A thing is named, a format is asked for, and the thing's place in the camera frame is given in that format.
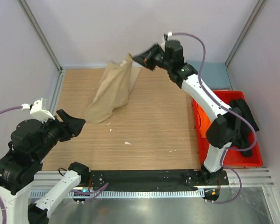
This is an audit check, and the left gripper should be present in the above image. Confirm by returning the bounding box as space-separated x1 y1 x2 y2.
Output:
33 108 86 161

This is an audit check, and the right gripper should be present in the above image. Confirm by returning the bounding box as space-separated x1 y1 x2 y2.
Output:
133 42 173 71

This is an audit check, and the beige t shirt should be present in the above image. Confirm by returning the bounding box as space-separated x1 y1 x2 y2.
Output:
85 54 140 124

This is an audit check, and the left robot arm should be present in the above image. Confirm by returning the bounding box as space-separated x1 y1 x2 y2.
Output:
0 109 90 224

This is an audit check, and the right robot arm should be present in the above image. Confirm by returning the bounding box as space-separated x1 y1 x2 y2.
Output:
132 40 241 185

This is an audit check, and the folded blue t shirt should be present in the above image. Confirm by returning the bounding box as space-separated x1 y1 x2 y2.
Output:
185 60 231 91

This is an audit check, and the orange t shirt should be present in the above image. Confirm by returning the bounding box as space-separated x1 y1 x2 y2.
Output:
196 104 211 139

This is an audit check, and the black t shirt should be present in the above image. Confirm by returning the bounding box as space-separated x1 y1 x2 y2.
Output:
229 98 259 148

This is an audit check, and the red plastic bin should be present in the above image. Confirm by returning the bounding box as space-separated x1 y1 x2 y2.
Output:
192 91 263 167

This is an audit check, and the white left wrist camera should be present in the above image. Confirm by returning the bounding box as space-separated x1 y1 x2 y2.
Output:
21 98 56 123

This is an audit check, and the left aluminium frame post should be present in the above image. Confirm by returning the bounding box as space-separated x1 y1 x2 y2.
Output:
17 0 62 73

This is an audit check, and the aluminium frame post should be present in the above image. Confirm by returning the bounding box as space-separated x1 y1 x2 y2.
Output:
225 0 267 68
17 0 62 73

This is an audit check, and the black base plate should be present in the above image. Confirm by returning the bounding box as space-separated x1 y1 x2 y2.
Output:
89 169 229 187

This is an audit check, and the slotted cable duct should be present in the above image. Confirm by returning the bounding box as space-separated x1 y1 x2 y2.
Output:
29 189 204 199

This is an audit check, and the right aluminium frame post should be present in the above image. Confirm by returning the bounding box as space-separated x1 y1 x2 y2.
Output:
225 0 267 68

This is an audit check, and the aluminium front rail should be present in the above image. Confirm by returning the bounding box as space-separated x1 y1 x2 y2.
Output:
32 168 274 190

